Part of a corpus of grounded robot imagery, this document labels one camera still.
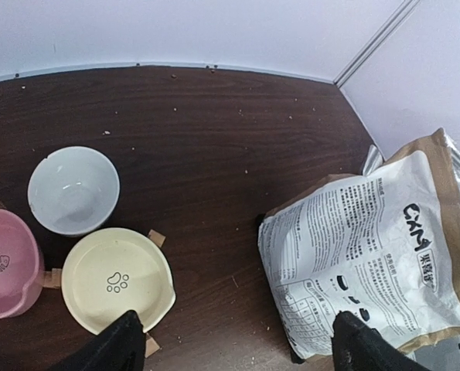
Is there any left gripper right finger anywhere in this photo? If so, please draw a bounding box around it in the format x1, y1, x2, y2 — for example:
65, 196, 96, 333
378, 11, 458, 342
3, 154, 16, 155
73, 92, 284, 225
332, 311, 427, 371

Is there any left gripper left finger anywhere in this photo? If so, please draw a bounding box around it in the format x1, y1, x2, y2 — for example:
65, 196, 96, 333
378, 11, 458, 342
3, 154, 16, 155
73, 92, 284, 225
49, 310, 145, 371

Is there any pet food bag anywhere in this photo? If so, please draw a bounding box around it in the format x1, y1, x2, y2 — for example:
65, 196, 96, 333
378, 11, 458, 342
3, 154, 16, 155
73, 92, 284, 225
257, 129, 460, 360

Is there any cream pet bowl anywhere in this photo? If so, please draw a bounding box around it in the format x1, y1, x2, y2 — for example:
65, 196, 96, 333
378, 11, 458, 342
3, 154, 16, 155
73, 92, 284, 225
44, 227, 176, 335

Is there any pink pet bowl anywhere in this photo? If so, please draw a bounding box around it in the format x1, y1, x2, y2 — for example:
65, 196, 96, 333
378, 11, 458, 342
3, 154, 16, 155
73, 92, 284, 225
0, 201, 44, 319

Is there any white ceramic bowl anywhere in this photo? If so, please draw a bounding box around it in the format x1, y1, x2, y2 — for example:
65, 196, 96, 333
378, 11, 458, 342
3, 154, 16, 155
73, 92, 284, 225
27, 146, 121, 237

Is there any right metal frame post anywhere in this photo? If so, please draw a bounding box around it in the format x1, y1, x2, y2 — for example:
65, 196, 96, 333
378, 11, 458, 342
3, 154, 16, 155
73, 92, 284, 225
333, 0, 420, 88

